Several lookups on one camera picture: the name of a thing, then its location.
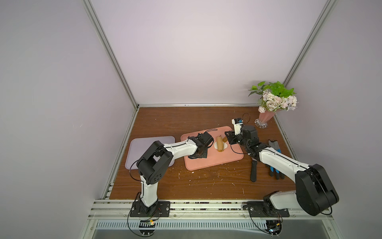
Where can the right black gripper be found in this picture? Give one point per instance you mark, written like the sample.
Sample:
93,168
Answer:
233,137

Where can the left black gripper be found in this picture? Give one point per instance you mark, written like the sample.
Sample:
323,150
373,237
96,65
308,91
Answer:
204,156

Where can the wooden rolling pin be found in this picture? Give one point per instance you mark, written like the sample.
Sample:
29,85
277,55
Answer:
221,139

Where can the pink silicone mat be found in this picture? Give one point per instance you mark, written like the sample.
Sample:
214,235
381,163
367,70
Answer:
232,153

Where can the small dough piece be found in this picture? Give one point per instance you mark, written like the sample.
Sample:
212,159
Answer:
220,146

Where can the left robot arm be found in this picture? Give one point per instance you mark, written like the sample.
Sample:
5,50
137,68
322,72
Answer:
154,162

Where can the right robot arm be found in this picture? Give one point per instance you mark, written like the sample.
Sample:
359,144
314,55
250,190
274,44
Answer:
314,192

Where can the pink glass vase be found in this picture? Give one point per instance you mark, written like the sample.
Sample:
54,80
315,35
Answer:
262,120

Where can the artificial flower bouquet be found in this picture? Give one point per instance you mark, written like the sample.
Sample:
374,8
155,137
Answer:
275,97

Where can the purple silicone mat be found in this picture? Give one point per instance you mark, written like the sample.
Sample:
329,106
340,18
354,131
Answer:
139,145

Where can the black handled metal scraper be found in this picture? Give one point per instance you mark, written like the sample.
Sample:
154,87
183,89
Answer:
253,174

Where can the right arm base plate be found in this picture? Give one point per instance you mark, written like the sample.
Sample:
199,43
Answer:
264,209

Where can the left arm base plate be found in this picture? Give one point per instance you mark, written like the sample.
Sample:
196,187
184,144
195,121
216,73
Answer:
158,209

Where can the aluminium frame rail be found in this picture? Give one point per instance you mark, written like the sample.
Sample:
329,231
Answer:
189,209

